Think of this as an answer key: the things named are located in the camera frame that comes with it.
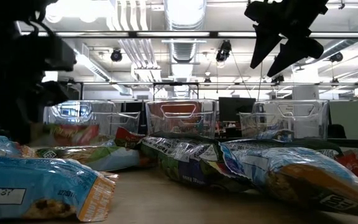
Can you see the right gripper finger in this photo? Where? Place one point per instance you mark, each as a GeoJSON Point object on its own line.
{"type": "Point", "coordinates": [263, 46]}
{"type": "Point", "coordinates": [294, 49]}

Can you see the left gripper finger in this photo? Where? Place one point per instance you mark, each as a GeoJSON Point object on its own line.
{"type": "Point", "coordinates": [57, 54]}
{"type": "Point", "coordinates": [59, 93]}

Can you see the green red granola bar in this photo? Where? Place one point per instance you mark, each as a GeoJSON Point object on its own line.
{"type": "Point", "coordinates": [70, 133]}

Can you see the multicoloured granola bar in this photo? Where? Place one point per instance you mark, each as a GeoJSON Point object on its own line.
{"type": "Point", "coordinates": [182, 158]}

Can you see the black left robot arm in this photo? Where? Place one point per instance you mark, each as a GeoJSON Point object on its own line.
{"type": "Point", "coordinates": [8, 9]}

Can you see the black speaker box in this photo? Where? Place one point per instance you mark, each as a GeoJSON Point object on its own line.
{"type": "Point", "coordinates": [75, 90]}

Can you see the black ceiling spot lamp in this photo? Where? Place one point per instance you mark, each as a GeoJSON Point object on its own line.
{"type": "Point", "coordinates": [116, 55]}
{"type": "Point", "coordinates": [223, 51]}
{"type": "Point", "coordinates": [278, 79]}
{"type": "Point", "coordinates": [336, 57]}

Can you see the thin black crossbeam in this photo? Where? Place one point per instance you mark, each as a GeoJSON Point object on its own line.
{"type": "Point", "coordinates": [306, 83]}

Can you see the clear plastic bin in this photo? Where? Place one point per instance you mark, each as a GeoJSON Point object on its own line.
{"type": "Point", "coordinates": [291, 118]}
{"type": "Point", "coordinates": [120, 121]}
{"type": "Point", "coordinates": [180, 107]}

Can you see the black monitor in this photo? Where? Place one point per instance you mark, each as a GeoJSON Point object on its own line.
{"type": "Point", "coordinates": [236, 109]}

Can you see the black overhead crossbeam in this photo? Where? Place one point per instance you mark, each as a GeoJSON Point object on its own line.
{"type": "Point", "coordinates": [179, 34]}

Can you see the dark office chair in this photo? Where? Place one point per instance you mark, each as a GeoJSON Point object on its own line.
{"type": "Point", "coordinates": [336, 130]}

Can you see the grey office partition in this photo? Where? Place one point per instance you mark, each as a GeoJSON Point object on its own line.
{"type": "Point", "coordinates": [353, 119]}

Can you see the ceiling air duct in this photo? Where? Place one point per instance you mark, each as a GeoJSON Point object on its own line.
{"type": "Point", "coordinates": [183, 18]}

